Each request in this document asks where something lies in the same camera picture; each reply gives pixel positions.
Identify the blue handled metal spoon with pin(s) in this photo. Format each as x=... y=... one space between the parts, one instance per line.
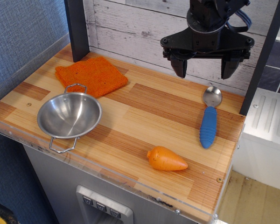
x=212 y=97

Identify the grey toy fridge cabinet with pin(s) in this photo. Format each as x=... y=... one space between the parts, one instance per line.
x=65 y=186

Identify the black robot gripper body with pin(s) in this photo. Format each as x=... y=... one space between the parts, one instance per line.
x=223 y=44

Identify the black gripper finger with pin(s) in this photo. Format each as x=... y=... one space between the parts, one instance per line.
x=228 y=67
x=179 y=67

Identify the dark left vertical post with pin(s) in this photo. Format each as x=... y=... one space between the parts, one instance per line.
x=77 y=28

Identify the orange knitted towel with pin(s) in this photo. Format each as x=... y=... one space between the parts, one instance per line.
x=97 y=74

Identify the dark right vertical post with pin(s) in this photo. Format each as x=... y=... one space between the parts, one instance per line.
x=264 y=55

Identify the dark vertical post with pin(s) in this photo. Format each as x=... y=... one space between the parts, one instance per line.
x=264 y=55
x=77 y=28

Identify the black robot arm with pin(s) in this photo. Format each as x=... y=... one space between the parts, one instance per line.
x=207 y=16

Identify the yellow black object corner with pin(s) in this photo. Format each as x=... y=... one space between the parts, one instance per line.
x=7 y=216

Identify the silver dispenser button panel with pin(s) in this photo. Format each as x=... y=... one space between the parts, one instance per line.
x=99 y=209

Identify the steel bowl with handles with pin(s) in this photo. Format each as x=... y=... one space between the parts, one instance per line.
x=71 y=114

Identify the orange plastic carrot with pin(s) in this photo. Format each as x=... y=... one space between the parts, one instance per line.
x=163 y=159

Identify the white toy sink unit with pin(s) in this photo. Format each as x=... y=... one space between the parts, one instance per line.
x=258 y=152

